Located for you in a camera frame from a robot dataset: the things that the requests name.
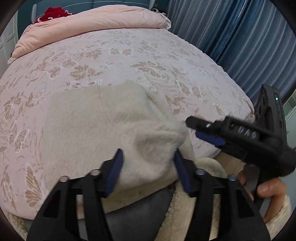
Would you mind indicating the white fleece jacket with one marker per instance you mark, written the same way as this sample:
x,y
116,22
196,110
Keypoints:
x,y
178,217

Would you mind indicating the red garment on bed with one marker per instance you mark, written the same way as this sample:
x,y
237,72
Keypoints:
x,y
52,13

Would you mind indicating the pink folded quilt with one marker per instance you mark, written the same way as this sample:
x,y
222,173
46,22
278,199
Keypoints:
x,y
107,17

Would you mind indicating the blue curtain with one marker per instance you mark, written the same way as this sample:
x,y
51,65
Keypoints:
x,y
251,40

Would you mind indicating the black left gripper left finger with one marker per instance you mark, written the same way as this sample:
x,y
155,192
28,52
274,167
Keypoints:
x,y
57,218

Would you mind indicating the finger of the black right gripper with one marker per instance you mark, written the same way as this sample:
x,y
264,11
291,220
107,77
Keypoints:
x,y
216,141
217,128

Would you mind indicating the right hand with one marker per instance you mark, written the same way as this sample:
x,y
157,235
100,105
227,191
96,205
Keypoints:
x,y
276,190

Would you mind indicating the white wardrobe doors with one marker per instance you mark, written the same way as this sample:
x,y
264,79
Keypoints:
x,y
8,40

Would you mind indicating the beige knit sweater black hearts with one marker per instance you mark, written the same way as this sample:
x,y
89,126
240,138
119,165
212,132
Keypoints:
x,y
86,126

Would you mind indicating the pink butterfly pattern bedspread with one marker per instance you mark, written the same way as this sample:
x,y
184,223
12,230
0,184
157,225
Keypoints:
x,y
189,81

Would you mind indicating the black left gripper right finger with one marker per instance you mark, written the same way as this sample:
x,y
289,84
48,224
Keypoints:
x,y
239,218

